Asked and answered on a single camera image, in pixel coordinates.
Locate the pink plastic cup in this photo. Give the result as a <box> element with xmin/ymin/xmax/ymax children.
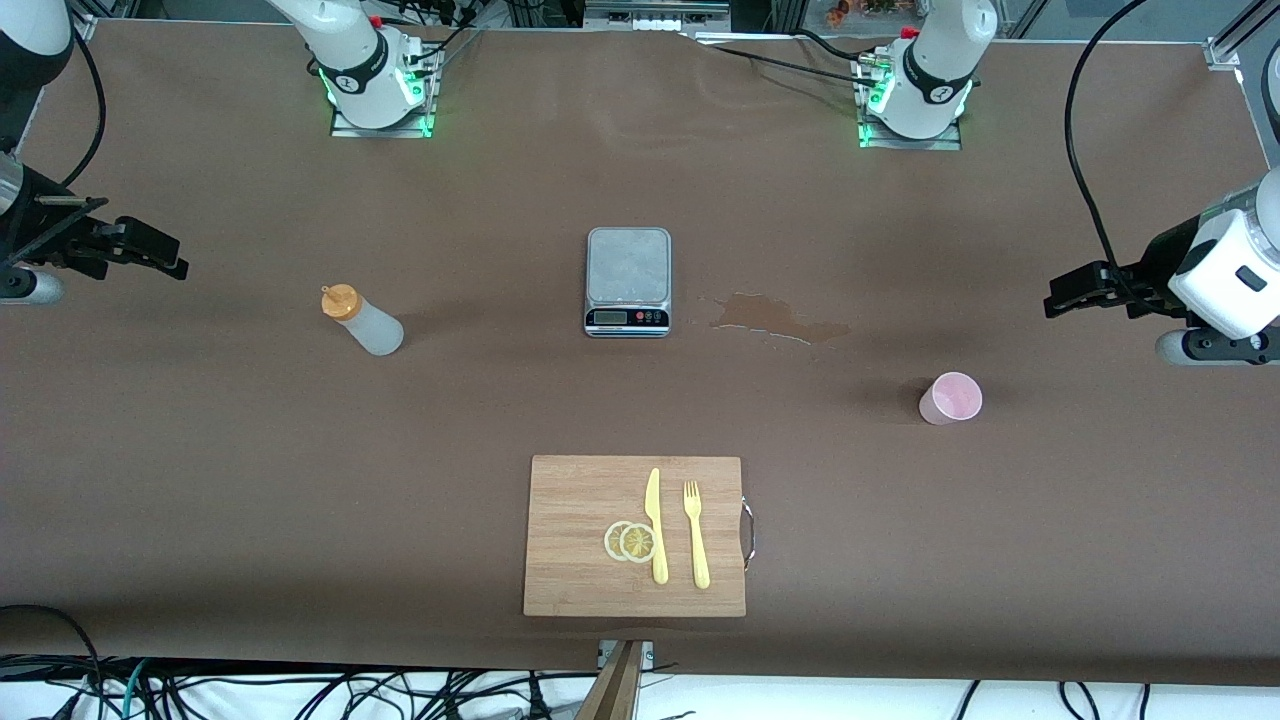
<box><xmin>918</xmin><ymin>372</ymin><xmax>983</xmax><ymax>427</ymax></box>

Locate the translucent sauce bottle orange cap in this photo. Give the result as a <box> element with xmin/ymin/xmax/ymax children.
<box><xmin>320</xmin><ymin>284</ymin><xmax>405</xmax><ymax>357</ymax></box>

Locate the brown table cover sheet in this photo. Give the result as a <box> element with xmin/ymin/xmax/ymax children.
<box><xmin>0</xmin><ymin>18</ymin><xmax>1280</xmax><ymax>687</ymax></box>

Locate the yellow plastic fork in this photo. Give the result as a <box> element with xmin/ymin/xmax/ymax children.
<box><xmin>683</xmin><ymin>480</ymin><xmax>712</xmax><ymax>590</ymax></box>

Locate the silver digital kitchen scale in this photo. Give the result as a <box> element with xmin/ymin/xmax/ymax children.
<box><xmin>584</xmin><ymin>227</ymin><xmax>672</xmax><ymax>339</ymax></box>

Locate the yellow plastic knife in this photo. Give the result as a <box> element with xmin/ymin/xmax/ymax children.
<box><xmin>644</xmin><ymin>467</ymin><xmax>670</xmax><ymax>586</ymax></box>

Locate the wooden cutting board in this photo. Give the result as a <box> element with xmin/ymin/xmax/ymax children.
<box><xmin>522</xmin><ymin>455</ymin><xmax>757</xmax><ymax>618</ymax></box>

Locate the wooden beam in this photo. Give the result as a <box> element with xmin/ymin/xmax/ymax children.
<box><xmin>578</xmin><ymin>640</ymin><xmax>646</xmax><ymax>720</ymax></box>

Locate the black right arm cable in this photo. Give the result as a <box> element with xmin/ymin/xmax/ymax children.
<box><xmin>58</xmin><ymin>28</ymin><xmax>108</xmax><ymax>191</ymax></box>

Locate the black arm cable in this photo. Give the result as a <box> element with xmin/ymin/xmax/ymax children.
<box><xmin>58</xmin><ymin>28</ymin><xmax>108</xmax><ymax>191</ymax></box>
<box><xmin>1063</xmin><ymin>0</ymin><xmax>1151</xmax><ymax>291</ymax></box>

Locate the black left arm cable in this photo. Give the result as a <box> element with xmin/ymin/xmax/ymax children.
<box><xmin>1063</xmin><ymin>0</ymin><xmax>1151</xmax><ymax>291</ymax></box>

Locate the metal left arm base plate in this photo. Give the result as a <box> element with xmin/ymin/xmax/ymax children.
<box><xmin>857</xmin><ymin>55</ymin><xmax>964</xmax><ymax>152</ymax></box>

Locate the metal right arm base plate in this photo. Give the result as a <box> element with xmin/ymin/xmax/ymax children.
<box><xmin>330</xmin><ymin>40</ymin><xmax>437</xmax><ymax>140</ymax></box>

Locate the black base cable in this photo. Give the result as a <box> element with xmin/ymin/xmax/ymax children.
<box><xmin>690</xmin><ymin>28</ymin><xmax>881</xmax><ymax>86</ymax></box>
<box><xmin>405</xmin><ymin>0</ymin><xmax>483</xmax><ymax>76</ymax></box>

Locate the teal floor cable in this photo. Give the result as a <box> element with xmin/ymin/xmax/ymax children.
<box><xmin>118</xmin><ymin>658</ymin><xmax>153</xmax><ymax>720</ymax></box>

